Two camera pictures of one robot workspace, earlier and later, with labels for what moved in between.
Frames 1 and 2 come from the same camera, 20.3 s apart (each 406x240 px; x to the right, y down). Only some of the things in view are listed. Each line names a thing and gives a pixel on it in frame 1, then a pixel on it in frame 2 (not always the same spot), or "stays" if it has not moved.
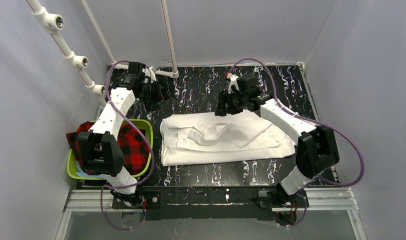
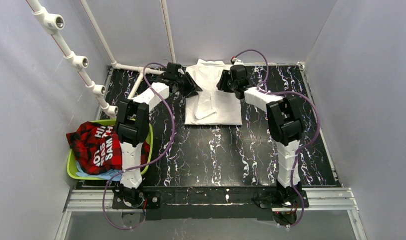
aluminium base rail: (327, 200) stays
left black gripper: (159, 91) -> (185, 84)
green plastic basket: (71, 164) stays
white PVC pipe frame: (49, 22) stays
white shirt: (203, 138) -> (212, 106)
